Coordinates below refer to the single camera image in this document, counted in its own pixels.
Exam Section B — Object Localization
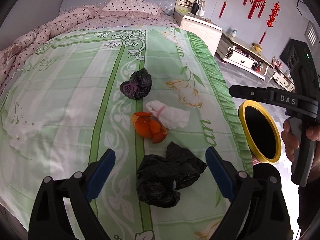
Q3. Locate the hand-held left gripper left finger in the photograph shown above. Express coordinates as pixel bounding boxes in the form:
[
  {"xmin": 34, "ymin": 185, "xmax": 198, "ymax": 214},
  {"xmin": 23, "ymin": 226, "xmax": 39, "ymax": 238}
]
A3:
[{"xmin": 27, "ymin": 148, "xmax": 117, "ymax": 240}]

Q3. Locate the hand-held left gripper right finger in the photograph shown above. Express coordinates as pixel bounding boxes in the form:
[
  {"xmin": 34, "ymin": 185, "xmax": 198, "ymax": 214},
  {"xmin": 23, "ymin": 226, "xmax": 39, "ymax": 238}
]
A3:
[{"xmin": 205, "ymin": 146, "xmax": 299, "ymax": 240}]

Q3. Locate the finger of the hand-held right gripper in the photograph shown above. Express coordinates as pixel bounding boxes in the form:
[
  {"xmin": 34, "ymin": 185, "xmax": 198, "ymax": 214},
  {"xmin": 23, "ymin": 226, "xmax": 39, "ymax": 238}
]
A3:
[{"xmin": 229, "ymin": 84, "xmax": 273, "ymax": 103}]

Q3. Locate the yellow-rimmed trash bin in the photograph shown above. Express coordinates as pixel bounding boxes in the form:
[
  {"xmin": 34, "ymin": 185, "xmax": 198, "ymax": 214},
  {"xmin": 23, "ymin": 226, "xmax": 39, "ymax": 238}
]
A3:
[{"xmin": 237, "ymin": 99, "xmax": 282, "ymax": 164}]

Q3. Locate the large black plastic bag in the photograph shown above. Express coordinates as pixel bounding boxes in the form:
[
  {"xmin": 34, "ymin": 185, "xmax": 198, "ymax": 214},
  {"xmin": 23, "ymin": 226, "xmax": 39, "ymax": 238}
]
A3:
[{"xmin": 136, "ymin": 141, "xmax": 208, "ymax": 208}]

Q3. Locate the orange peel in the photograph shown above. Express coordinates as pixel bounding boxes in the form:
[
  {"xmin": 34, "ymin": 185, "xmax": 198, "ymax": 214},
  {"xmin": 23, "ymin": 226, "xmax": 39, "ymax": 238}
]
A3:
[{"xmin": 131, "ymin": 112, "xmax": 167, "ymax": 144}]

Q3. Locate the white tissue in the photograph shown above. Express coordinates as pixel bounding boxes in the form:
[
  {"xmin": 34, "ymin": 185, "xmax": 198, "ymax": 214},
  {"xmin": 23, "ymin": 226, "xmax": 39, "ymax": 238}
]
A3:
[{"xmin": 146, "ymin": 100, "xmax": 190, "ymax": 130}]

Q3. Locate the small black plastic bag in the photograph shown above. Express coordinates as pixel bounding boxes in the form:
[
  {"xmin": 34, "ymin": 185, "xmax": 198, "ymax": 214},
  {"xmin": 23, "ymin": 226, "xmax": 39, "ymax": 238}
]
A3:
[{"xmin": 119, "ymin": 68, "xmax": 152, "ymax": 100}]

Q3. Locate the person's right forearm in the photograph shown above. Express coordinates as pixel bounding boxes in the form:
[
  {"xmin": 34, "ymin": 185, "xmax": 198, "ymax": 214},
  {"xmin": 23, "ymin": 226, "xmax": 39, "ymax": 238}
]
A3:
[{"xmin": 297, "ymin": 177, "xmax": 320, "ymax": 238}]

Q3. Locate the person's right hand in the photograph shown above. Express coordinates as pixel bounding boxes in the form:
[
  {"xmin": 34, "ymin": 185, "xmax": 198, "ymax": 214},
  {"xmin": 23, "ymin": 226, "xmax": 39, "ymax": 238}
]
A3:
[{"xmin": 281, "ymin": 119, "xmax": 320, "ymax": 163}]

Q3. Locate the cream low cabinet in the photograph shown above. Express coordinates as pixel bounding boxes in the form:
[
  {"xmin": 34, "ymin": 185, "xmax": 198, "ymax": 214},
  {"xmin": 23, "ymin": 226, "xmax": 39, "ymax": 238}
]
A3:
[{"xmin": 216, "ymin": 34, "xmax": 295, "ymax": 92}]

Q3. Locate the cream nightstand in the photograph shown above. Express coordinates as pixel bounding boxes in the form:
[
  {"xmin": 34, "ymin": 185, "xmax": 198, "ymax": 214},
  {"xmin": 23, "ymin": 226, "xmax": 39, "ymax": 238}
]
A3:
[{"xmin": 173, "ymin": 0, "xmax": 223, "ymax": 57}]

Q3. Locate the green floral blanket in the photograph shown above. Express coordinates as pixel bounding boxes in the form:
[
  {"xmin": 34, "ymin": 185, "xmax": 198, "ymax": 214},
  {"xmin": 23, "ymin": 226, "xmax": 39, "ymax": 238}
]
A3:
[{"xmin": 0, "ymin": 25, "xmax": 254, "ymax": 240}]

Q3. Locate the pink polka-dot bed sheet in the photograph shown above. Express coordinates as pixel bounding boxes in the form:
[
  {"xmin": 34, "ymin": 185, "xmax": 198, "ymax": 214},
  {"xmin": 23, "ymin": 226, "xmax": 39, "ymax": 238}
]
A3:
[{"xmin": 75, "ymin": 14, "xmax": 180, "ymax": 30}]

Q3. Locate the pink polka-dot pillow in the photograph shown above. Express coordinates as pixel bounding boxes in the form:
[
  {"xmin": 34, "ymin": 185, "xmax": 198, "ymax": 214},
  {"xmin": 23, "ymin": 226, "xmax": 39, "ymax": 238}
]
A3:
[{"xmin": 96, "ymin": 0, "xmax": 165, "ymax": 20}]

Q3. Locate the pink polka-dot quilt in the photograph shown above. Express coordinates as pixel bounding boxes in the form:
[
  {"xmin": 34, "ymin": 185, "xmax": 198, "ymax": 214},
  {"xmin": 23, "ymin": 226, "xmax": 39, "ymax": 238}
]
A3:
[{"xmin": 0, "ymin": 4, "xmax": 100, "ymax": 93}]

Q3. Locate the white wall vent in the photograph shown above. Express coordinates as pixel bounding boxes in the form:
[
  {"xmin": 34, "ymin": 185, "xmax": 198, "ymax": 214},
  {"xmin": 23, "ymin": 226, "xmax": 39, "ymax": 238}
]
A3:
[{"xmin": 304, "ymin": 21, "xmax": 317, "ymax": 47}]

